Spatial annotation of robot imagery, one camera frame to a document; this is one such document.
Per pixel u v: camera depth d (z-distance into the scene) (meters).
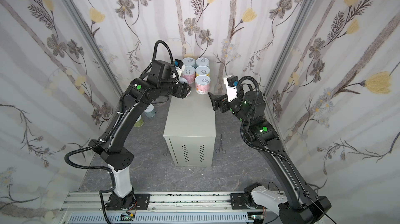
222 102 0.55
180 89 0.61
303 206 0.37
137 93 0.47
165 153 0.90
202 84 0.71
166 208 0.73
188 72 0.75
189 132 0.60
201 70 0.76
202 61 0.82
